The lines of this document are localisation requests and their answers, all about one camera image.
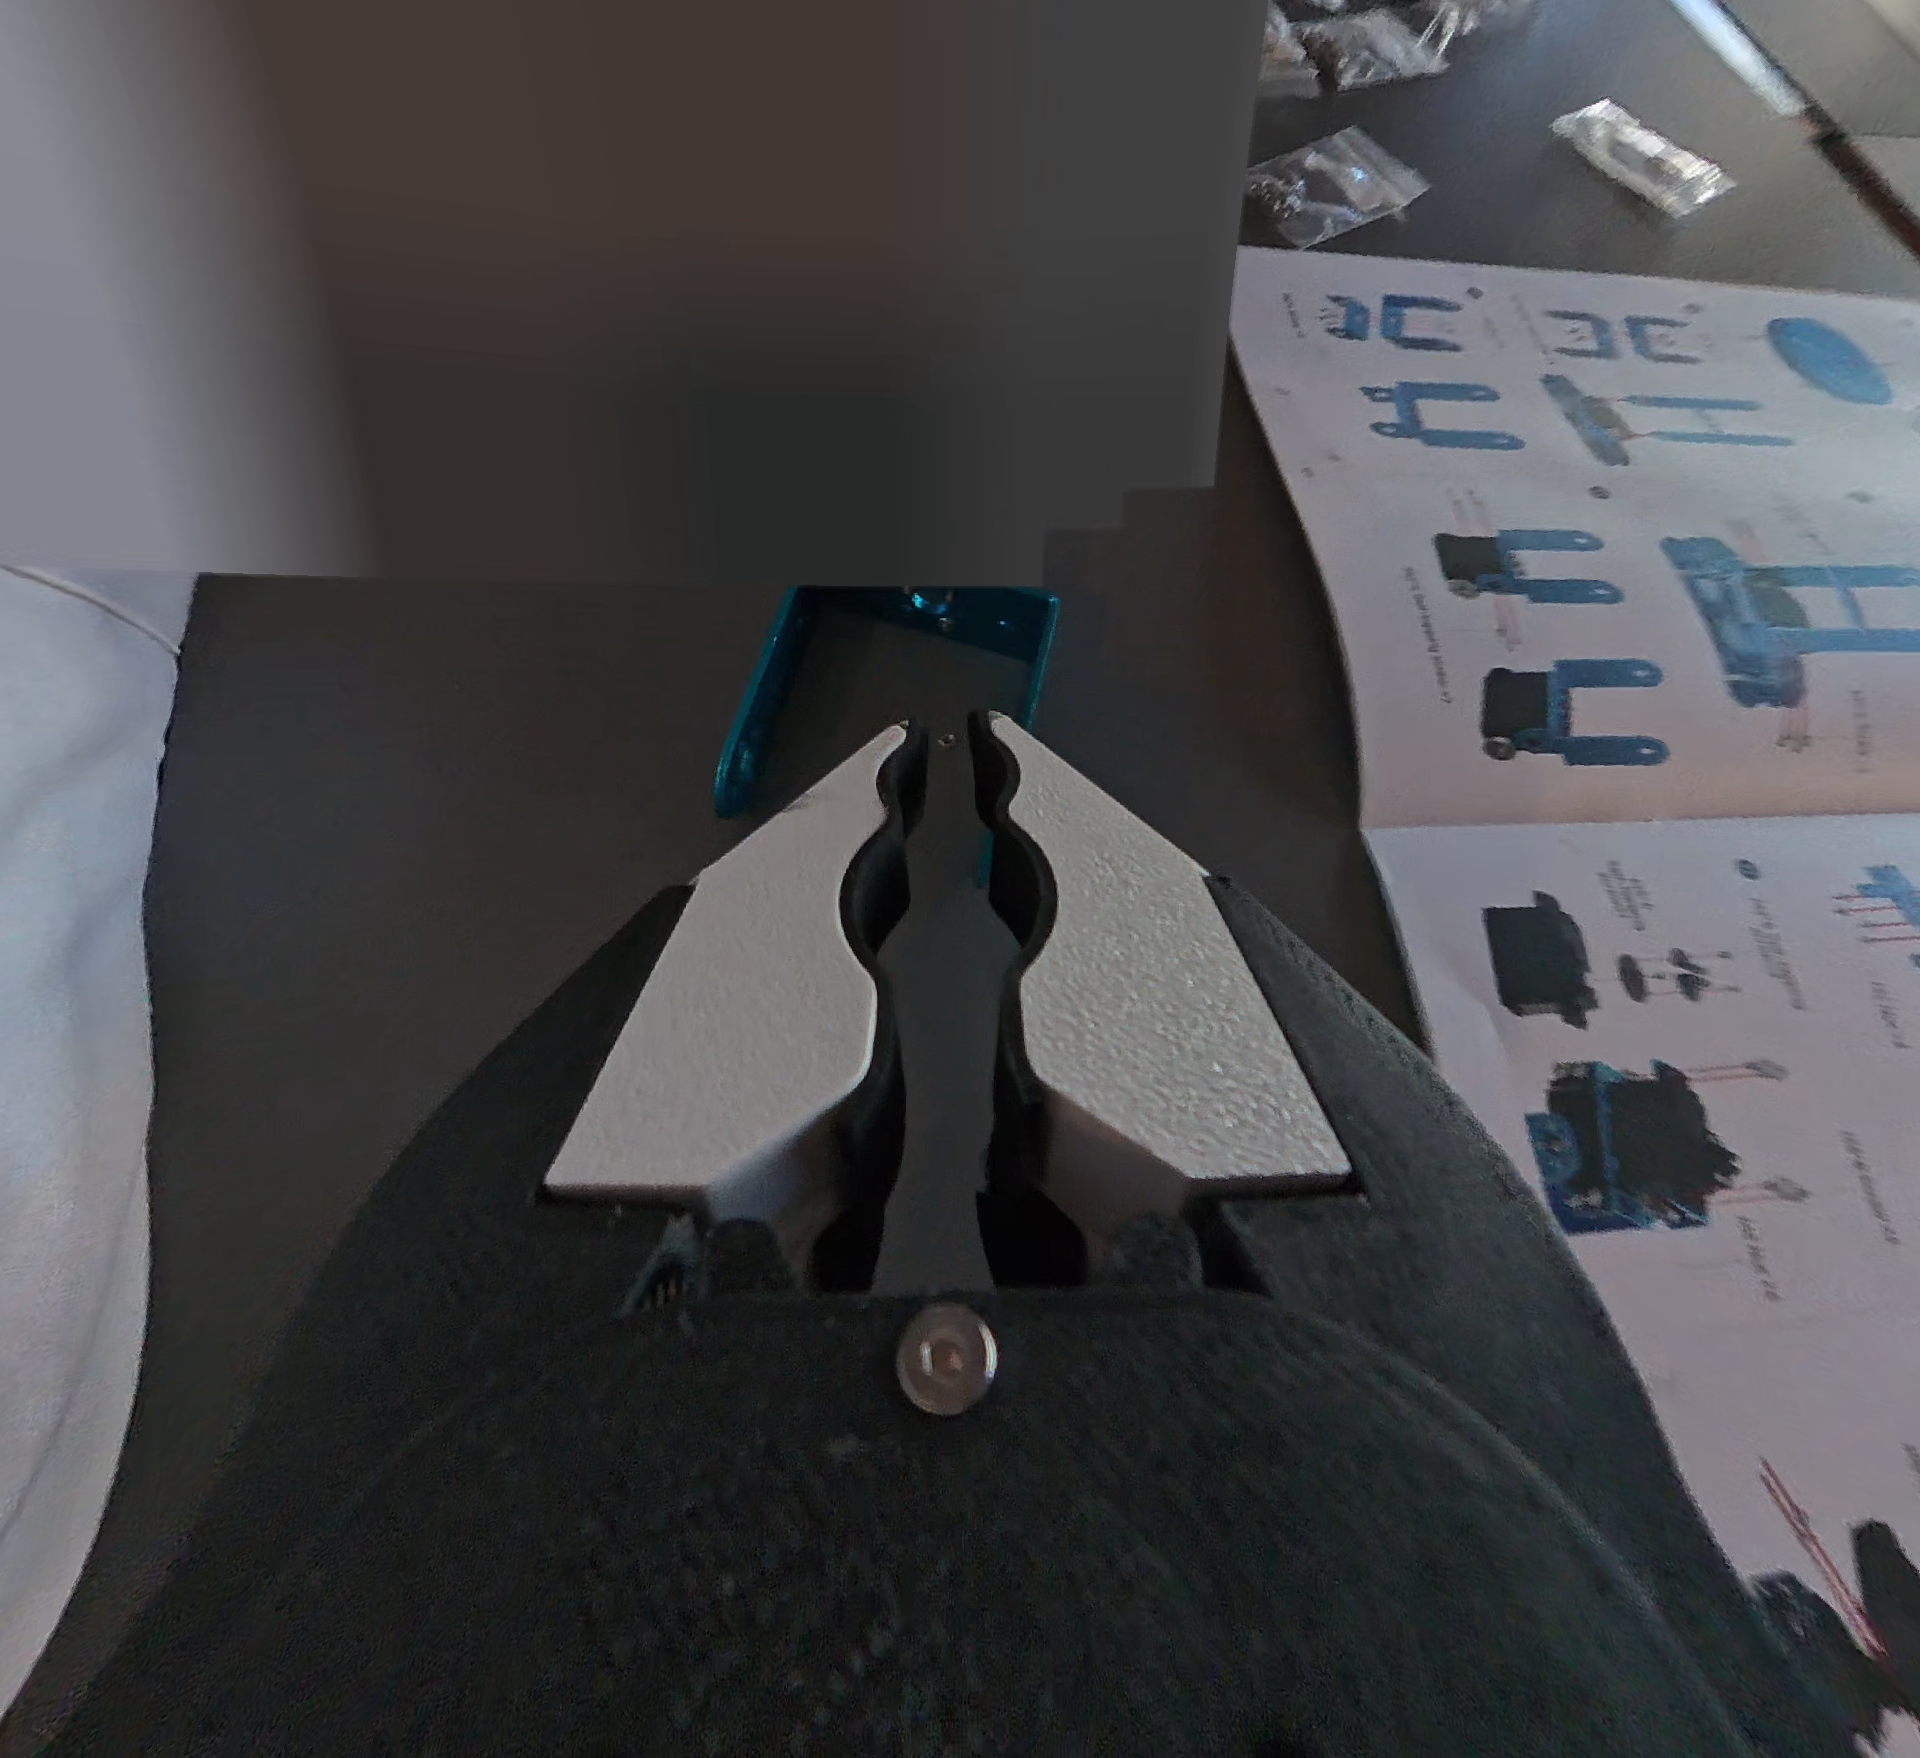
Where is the dark desk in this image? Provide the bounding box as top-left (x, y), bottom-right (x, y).
top-left (0, 0), bottom-right (1920, 1758)

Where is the blue metal U bracket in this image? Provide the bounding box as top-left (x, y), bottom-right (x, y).
top-left (714, 583), bottom-right (1062, 888)

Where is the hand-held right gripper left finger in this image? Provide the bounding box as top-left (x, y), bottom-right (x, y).
top-left (543, 720), bottom-right (937, 1249)

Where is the open assembly instruction manual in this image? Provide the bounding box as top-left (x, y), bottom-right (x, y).
top-left (1225, 243), bottom-right (1920, 1733)

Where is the person's white clothing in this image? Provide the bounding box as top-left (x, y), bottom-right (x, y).
top-left (0, 564), bottom-right (192, 1708)

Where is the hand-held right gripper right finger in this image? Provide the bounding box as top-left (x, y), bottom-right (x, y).
top-left (967, 712), bottom-right (1354, 1236)

